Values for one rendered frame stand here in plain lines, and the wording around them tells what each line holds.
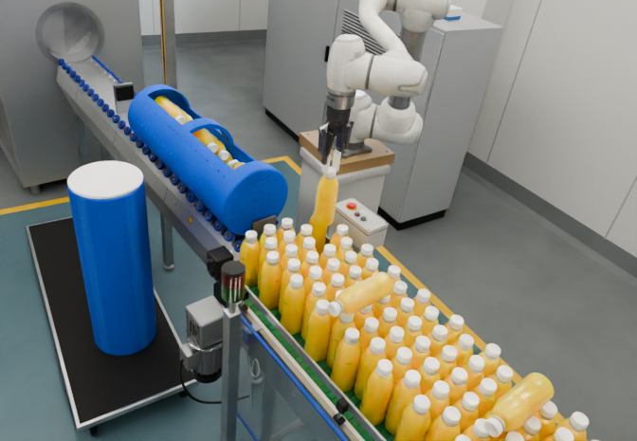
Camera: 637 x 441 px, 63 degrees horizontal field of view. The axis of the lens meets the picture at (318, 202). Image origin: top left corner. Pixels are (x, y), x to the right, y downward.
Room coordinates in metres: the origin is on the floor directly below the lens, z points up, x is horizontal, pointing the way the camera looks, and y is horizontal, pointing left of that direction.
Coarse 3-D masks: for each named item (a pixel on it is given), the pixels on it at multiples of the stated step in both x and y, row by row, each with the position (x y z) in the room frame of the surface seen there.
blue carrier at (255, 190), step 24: (144, 96) 2.13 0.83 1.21; (168, 96) 2.25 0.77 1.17; (144, 120) 2.01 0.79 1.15; (168, 120) 1.93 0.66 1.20; (192, 120) 1.91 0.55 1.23; (168, 144) 1.84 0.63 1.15; (192, 144) 1.76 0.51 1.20; (192, 168) 1.68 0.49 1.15; (216, 168) 1.62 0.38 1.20; (240, 168) 1.59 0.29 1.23; (264, 168) 1.61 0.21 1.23; (192, 192) 1.68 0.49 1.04; (216, 192) 1.54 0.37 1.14; (240, 192) 1.53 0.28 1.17; (264, 192) 1.60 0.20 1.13; (216, 216) 1.55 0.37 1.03; (240, 216) 1.53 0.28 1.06; (264, 216) 1.61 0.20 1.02
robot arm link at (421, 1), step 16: (400, 0) 1.96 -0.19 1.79; (416, 0) 1.94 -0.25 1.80; (432, 0) 1.94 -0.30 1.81; (448, 0) 1.95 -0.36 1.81; (400, 16) 2.00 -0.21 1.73; (416, 16) 1.96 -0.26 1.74; (432, 16) 1.96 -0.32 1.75; (400, 32) 2.05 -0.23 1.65; (416, 32) 2.00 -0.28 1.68; (416, 48) 2.02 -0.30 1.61; (384, 112) 2.11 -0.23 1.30; (400, 112) 2.09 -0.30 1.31; (384, 128) 2.11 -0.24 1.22; (400, 128) 2.09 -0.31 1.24; (416, 128) 2.11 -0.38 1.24; (400, 144) 2.14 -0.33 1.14
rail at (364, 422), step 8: (248, 288) 1.25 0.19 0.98; (248, 296) 1.23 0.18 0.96; (256, 304) 1.20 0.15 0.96; (264, 312) 1.17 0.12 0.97; (272, 320) 1.13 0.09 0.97; (280, 328) 1.10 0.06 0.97; (288, 336) 1.07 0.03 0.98; (296, 344) 1.04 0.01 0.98; (304, 352) 1.02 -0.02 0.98; (304, 360) 1.01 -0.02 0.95; (312, 360) 0.99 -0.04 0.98; (312, 368) 0.98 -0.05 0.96; (320, 368) 0.97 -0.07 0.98; (320, 376) 0.96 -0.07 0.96; (328, 384) 0.93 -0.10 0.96; (336, 392) 0.91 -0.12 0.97; (352, 408) 0.86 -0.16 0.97; (360, 416) 0.83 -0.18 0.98; (360, 424) 0.83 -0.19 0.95; (368, 424) 0.81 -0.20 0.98; (368, 432) 0.81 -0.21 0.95; (376, 432) 0.79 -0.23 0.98; (376, 440) 0.79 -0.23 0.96; (384, 440) 0.77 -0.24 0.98
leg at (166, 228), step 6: (162, 216) 2.35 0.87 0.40; (162, 222) 2.35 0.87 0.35; (168, 222) 2.35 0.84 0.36; (162, 228) 2.35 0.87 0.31; (168, 228) 2.35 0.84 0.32; (162, 234) 2.36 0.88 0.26; (168, 234) 2.35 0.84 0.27; (162, 240) 2.36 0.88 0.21; (168, 240) 2.35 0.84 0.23; (162, 246) 2.37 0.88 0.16; (168, 246) 2.35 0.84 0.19; (168, 252) 2.34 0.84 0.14; (168, 258) 2.34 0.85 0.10; (168, 264) 2.34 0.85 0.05
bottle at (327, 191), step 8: (328, 176) 1.48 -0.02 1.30; (320, 184) 1.48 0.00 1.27; (328, 184) 1.47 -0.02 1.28; (336, 184) 1.48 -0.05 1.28; (320, 192) 1.47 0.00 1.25; (328, 192) 1.46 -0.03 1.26; (336, 192) 1.48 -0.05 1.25; (320, 200) 1.47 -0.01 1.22; (328, 200) 1.47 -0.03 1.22; (336, 200) 1.49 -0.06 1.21; (320, 208) 1.47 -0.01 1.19; (328, 208) 1.47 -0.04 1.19; (320, 216) 1.47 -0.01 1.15; (328, 216) 1.47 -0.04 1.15; (320, 224) 1.47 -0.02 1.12; (328, 224) 1.47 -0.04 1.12
